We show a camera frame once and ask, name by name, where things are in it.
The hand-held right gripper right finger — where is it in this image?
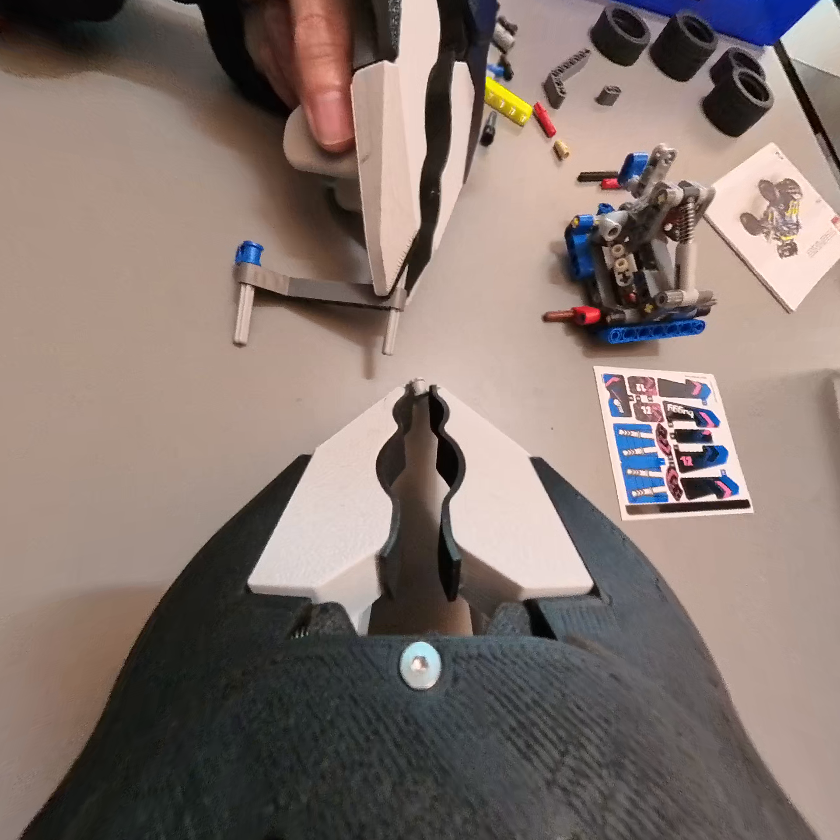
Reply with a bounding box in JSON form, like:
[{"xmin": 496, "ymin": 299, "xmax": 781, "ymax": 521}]
[{"xmin": 427, "ymin": 386, "xmax": 595, "ymax": 602}]

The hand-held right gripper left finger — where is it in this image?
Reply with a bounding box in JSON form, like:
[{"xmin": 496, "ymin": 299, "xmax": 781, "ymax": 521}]
[{"xmin": 248, "ymin": 386, "xmax": 413, "ymax": 600}]

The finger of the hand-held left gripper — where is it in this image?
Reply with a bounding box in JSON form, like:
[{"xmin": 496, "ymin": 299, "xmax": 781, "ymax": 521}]
[
  {"xmin": 283, "ymin": 0, "xmax": 440, "ymax": 296},
  {"xmin": 406, "ymin": 61, "xmax": 476, "ymax": 298}
]

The dark grey angled beam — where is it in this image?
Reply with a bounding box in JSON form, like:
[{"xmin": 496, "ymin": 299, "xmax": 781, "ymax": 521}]
[
  {"xmin": 234, "ymin": 262, "xmax": 410, "ymax": 313},
  {"xmin": 541, "ymin": 47, "xmax": 593, "ymax": 110}
]

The grey axle with blue connector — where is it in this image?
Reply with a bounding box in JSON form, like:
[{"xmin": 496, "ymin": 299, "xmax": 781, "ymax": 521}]
[{"xmin": 232, "ymin": 281, "xmax": 257, "ymax": 347}]

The person's left forearm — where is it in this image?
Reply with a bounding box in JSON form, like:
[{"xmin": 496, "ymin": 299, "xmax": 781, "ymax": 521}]
[{"xmin": 0, "ymin": 0, "xmax": 291, "ymax": 116}]

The person's left hand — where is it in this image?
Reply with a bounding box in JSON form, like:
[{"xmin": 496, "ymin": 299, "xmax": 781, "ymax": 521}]
[{"xmin": 248, "ymin": 0, "xmax": 359, "ymax": 154}]

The yellow plastic beam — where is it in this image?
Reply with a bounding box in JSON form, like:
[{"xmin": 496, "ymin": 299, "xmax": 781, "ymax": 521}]
[{"xmin": 483, "ymin": 75, "xmax": 533, "ymax": 126}]

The blue and pink sticker sheet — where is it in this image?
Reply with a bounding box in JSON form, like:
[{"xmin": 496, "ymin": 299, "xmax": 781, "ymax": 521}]
[{"xmin": 592, "ymin": 365, "xmax": 755, "ymax": 523}]

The toy buggy chassis assembly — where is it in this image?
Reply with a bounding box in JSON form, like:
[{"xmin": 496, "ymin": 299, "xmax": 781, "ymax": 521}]
[{"xmin": 542, "ymin": 142, "xmax": 718, "ymax": 346}]

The blue storage bin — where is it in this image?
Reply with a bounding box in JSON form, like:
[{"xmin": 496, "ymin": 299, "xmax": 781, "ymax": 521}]
[{"xmin": 594, "ymin": 0, "xmax": 840, "ymax": 49}]

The white buggy picture booklet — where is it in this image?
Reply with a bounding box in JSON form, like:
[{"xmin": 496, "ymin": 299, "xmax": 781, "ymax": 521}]
[{"xmin": 705, "ymin": 142, "xmax": 840, "ymax": 313}]

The dark grey upright panel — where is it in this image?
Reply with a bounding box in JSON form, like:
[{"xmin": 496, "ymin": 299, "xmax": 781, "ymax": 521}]
[{"xmin": 774, "ymin": 26, "xmax": 840, "ymax": 173}]

